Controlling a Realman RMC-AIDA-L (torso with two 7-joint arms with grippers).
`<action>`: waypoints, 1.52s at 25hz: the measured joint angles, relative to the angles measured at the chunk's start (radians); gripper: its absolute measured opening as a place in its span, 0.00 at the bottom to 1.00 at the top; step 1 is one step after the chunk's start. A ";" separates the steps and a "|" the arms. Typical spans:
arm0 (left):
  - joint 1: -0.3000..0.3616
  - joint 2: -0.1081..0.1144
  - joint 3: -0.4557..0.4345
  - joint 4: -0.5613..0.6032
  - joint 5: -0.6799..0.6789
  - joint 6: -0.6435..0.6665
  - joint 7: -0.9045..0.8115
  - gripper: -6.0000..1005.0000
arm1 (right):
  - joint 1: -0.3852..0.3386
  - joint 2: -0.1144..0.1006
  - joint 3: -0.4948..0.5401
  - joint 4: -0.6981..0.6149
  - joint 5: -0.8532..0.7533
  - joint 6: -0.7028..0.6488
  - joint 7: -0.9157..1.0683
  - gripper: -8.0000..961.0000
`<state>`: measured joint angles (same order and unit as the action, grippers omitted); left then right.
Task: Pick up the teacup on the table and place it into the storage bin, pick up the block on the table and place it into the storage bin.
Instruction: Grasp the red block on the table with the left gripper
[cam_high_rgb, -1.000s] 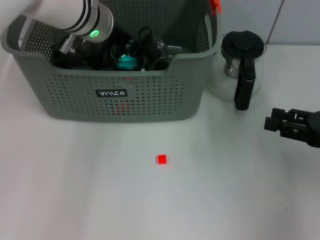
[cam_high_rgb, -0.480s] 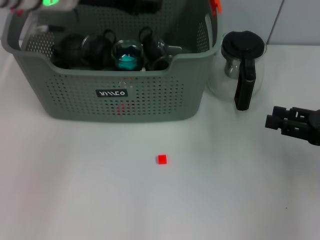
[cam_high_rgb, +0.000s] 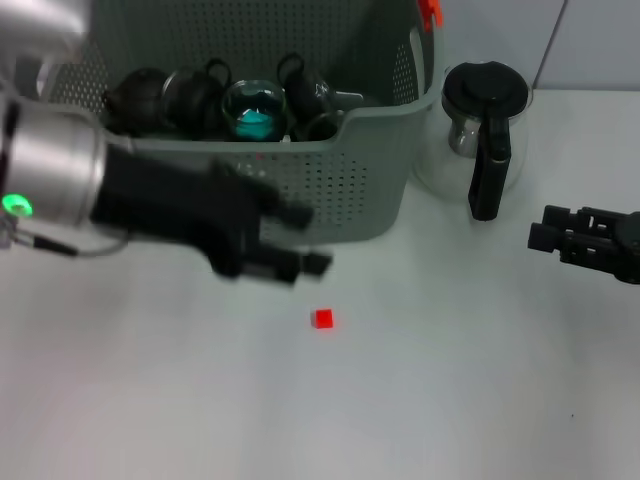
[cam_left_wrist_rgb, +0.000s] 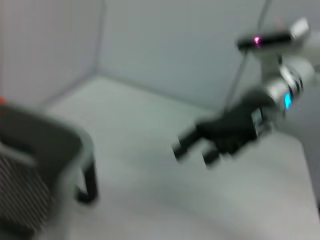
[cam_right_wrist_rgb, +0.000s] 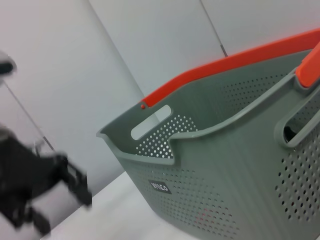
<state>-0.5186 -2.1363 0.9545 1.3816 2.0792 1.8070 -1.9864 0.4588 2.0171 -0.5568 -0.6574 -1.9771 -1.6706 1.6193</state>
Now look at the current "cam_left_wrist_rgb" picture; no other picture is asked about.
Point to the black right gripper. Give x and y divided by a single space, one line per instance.
235 127

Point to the grey perforated storage bin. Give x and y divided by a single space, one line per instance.
37 162

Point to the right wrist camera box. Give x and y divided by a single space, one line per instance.
272 37

